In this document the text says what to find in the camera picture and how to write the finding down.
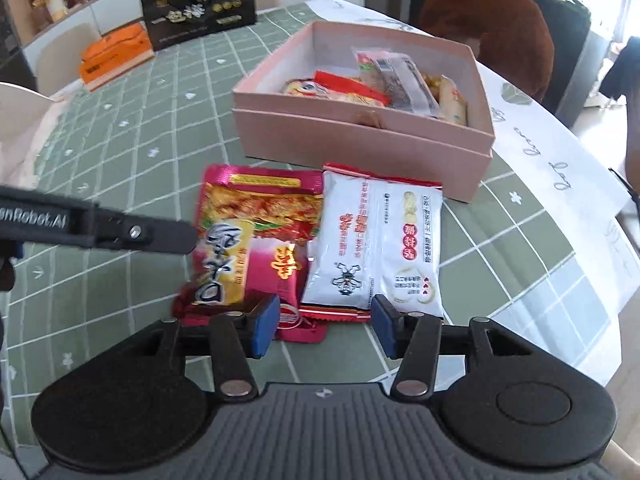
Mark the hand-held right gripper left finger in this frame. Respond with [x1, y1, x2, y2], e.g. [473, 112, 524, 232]
[142, 294, 282, 400]

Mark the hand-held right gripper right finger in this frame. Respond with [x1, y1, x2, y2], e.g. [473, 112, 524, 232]
[371, 294, 533, 400]

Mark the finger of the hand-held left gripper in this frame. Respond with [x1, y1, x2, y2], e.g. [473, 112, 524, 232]
[75, 204, 195, 257]

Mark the magenta yellow snack packet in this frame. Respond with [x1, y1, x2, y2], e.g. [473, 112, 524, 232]
[192, 164, 325, 312]

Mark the white red-edged snack packet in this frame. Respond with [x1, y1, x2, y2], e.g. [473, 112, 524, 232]
[300, 161, 445, 323]

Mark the pink cardboard box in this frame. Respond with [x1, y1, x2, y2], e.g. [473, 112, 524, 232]
[231, 21, 496, 204]

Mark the yellow panda snack packet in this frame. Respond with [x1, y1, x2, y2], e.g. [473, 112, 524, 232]
[281, 78, 332, 99]

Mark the clear yellow cake packet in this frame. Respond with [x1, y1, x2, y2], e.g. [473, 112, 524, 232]
[439, 76, 469, 127]

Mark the red biscuit snack packet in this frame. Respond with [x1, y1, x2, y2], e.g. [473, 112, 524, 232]
[314, 70, 391, 107]

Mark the dark grey snack packet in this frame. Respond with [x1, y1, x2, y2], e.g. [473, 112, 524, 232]
[351, 46, 442, 118]

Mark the cream cloth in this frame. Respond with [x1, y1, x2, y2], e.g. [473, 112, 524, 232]
[17, 96, 68, 188]

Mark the green checked tablecloth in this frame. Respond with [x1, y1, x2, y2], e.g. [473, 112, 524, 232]
[0, 1, 601, 461]

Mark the orange box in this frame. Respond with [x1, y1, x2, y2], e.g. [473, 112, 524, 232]
[79, 23, 154, 92]

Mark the black gift box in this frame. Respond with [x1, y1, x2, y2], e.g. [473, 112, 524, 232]
[138, 0, 257, 52]

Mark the brown chair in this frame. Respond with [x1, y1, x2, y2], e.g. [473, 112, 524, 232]
[419, 0, 556, 104]

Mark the dark grey cabinet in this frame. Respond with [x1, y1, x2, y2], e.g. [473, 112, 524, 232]
[539, 0, 613, 128]

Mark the black cloth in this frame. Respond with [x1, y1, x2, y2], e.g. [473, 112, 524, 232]
[599, 36, 640, 102]

